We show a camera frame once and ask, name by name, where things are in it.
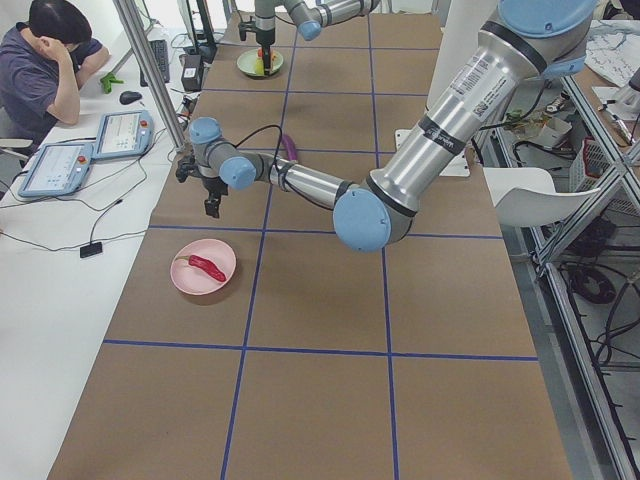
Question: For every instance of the seated person dark shirt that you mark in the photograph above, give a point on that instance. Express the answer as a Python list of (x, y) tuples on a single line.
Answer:
[(45, 61)]

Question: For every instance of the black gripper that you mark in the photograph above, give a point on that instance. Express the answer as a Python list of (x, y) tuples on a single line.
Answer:
[(213, 185), (263, 36)]

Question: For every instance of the yellow pink peach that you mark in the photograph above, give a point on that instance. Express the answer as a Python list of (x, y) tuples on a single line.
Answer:
[(259, 69)]

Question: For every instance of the red chili pepper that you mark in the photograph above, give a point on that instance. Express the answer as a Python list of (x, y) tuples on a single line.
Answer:
[(206, 265)]

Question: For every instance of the small black desk device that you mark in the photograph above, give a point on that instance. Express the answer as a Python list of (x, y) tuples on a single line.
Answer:
[(91, 249)]

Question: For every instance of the near teach pendant tablet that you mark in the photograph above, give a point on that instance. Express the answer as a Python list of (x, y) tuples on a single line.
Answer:
[(57, 170)]

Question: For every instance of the white chair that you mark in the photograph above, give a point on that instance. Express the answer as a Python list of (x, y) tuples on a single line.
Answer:
[(526, 197)]

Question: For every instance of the green plate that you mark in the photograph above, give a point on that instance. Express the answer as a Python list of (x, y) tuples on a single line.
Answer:
[(251, 63)]

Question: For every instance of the black keyboard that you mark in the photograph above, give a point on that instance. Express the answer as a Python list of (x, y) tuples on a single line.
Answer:
[(159, 49)]

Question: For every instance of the aluminium frame post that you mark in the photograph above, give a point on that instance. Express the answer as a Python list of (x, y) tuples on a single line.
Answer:
[(133, 27)]

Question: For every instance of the pink plate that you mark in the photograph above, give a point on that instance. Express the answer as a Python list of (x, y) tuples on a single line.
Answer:
[(193, 281)]

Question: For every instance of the green toy object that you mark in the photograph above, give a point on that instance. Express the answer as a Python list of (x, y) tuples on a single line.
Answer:
[(108, 81)]

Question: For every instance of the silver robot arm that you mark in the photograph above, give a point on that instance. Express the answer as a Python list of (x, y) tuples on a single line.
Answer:
[(309, 21), (358, 82)]

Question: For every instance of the black computer mouse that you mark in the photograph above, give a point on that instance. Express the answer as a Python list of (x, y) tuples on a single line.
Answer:
[(129, 97)]

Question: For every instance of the purple eggplant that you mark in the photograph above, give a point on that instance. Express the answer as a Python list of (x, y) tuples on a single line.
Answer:
[(289, 147)]

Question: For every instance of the far teach pendant tablet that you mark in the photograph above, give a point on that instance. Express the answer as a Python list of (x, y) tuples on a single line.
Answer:
[(123, 135)]

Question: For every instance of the teach pendant tablet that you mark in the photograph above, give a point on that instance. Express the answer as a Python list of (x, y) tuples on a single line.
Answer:
[(123, 135), (57, 170)]

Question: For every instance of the white plastic basket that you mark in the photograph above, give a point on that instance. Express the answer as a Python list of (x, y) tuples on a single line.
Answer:
[(588, 167)]

